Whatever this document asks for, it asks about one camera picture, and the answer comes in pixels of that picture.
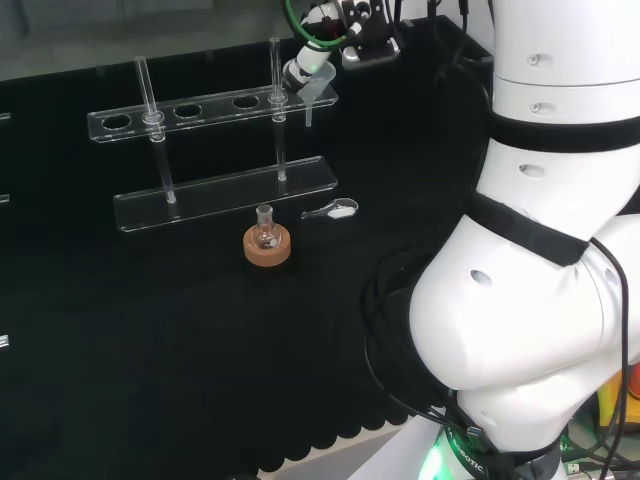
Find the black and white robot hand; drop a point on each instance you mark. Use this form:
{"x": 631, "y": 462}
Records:
{"x": 370, "y": 20}

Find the translucent plastic funnel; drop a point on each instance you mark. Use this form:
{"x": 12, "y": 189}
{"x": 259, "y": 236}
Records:
{"x": 325, "y": 77}

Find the clear weighing funnel with powder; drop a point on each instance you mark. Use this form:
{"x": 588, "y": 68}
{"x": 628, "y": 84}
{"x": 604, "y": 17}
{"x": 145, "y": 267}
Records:
{"x": 340, "y": 210}

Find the clear acrylic funnel stand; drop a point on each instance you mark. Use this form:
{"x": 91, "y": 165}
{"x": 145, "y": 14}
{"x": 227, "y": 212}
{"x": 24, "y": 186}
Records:
{"x": 225, "y": 192}

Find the small glass round-bottom flask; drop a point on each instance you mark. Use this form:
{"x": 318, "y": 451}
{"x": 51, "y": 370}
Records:
{"x": 263, "y": 235}

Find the black bench cloth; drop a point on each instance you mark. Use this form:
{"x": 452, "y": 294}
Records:
{"x": 200, "y": 325}

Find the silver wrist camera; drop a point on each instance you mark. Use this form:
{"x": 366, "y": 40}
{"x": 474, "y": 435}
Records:
{"x": 372, "y": 54}

